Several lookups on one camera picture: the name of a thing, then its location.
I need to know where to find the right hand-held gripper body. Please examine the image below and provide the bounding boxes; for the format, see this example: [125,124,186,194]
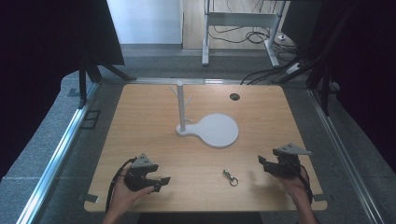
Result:
[271,143,313,180]

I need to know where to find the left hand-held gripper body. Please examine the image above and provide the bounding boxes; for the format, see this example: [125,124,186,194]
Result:
[123,152,160,192]

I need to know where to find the person's left hand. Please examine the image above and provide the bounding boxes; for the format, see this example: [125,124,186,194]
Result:
[109,167,156,216]

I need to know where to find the person's right hand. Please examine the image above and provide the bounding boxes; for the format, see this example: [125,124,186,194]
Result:
[275,166,312,207]

